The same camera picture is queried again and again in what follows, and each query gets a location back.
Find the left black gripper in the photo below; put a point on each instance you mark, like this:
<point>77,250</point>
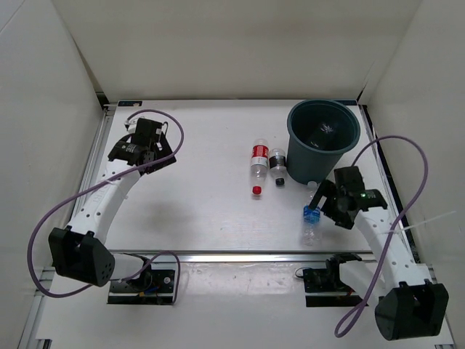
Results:
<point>165,151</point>

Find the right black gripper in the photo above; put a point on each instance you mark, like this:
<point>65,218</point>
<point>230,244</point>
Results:
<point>328,189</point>

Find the blue label Aquafina bottle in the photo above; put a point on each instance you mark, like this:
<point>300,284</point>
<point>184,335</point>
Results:
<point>311,234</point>

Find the clear unlabeled plastic bottle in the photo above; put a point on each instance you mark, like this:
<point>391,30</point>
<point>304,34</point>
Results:
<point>322,136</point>

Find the red label plastic bottle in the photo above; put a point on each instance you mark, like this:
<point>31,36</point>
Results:
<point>259,166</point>

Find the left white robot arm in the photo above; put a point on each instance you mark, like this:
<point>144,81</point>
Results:
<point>78,250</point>

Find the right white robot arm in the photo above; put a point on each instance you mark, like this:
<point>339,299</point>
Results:
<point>406,302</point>

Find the dark teal plastic bin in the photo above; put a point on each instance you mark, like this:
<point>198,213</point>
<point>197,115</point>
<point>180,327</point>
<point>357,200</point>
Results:
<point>304,163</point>

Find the black label plastic bottle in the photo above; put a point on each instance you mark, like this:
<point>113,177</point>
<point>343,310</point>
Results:
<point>278,168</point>

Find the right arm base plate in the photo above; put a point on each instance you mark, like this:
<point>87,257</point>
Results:
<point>323,288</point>

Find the aluminium front rail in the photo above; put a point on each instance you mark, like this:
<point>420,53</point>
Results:
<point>252,256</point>

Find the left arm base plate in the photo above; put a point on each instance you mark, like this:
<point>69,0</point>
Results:
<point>158,284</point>

